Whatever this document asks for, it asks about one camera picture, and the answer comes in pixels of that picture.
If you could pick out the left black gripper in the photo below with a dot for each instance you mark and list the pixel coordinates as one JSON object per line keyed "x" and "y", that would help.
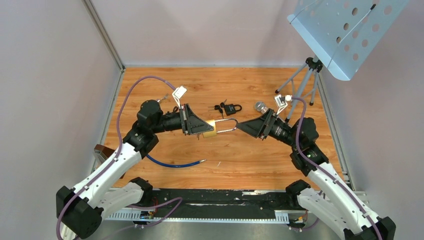
{"x": 193, "y": 124}

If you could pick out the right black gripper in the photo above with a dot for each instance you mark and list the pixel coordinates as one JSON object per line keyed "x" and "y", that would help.
{"x": 255, "y": 127}

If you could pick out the brass padlock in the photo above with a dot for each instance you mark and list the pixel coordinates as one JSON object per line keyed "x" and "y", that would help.
{"x": 214, "y": 132}

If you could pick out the small black padlock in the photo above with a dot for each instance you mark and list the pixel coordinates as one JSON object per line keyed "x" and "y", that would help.
{"x": 231, "y": 109}

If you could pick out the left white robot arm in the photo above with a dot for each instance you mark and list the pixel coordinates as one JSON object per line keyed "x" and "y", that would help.
{"x": 83, "y": 207}

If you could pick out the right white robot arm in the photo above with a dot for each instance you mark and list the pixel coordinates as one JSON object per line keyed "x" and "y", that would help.
{"x": 340, "y": 208}

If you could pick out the glitter microphone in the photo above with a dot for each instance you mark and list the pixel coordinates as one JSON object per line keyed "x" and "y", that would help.
{"x": 261, "y": 107}

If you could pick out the brown wooden block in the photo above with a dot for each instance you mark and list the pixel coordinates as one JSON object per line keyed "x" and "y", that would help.
{"x": 101, "y": 153}

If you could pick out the blue music stand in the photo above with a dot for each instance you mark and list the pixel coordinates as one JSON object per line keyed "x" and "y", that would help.
{"x": 342, "y": 33}

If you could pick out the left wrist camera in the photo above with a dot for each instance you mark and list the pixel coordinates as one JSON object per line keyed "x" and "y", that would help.
{"x": 177, "y": 94}

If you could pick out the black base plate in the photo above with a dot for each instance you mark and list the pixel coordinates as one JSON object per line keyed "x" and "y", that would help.
{"x": 220, "y": 203}

